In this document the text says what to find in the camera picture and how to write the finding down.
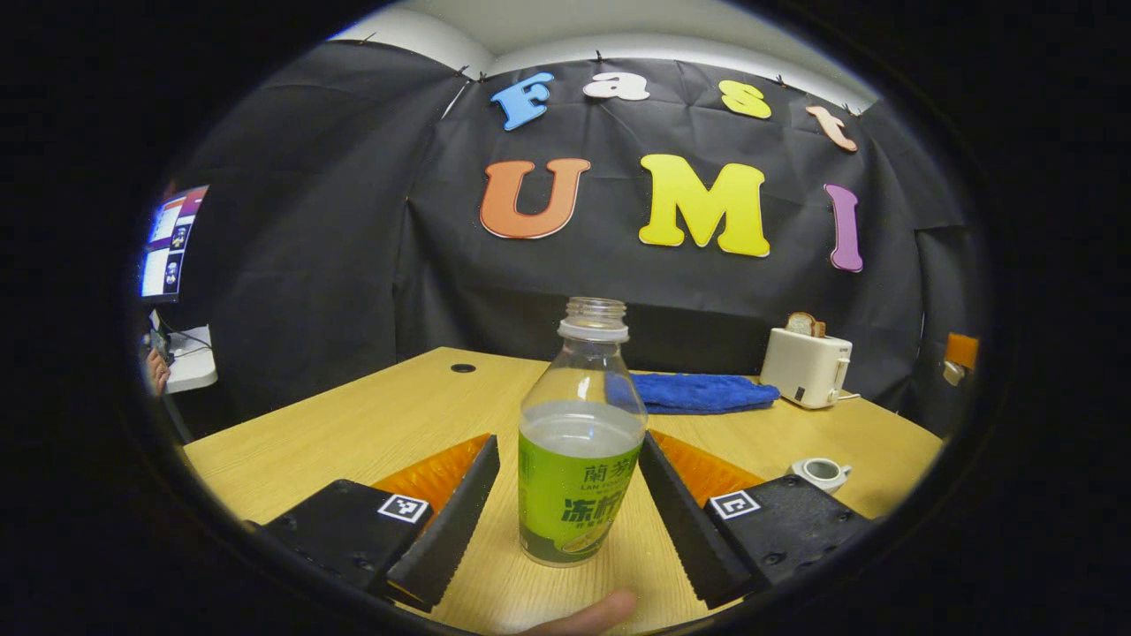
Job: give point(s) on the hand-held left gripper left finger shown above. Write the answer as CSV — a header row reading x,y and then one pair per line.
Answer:
x,y
455,530

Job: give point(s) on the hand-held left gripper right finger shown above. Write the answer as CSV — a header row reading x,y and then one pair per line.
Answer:
x,y
685,530

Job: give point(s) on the clear green label water bottle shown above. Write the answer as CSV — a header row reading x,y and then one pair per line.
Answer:
x,y
574,495

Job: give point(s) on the white teacup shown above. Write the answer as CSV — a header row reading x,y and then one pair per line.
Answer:
x,y
822,484

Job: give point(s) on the blue towel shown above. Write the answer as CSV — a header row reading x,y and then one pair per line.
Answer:
x,y
707,393

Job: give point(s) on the white toaster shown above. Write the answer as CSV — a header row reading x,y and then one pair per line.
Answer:
x,y
800,367

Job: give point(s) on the bread slice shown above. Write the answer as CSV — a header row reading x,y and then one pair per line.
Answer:
x,y
802,323

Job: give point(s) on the white desk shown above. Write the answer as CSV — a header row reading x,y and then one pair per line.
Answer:
x,y
194,367

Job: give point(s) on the orange object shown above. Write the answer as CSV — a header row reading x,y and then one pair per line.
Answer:
x,y
963,349

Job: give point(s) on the computer monitor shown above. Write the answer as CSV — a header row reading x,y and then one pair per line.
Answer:
x,y
172,247

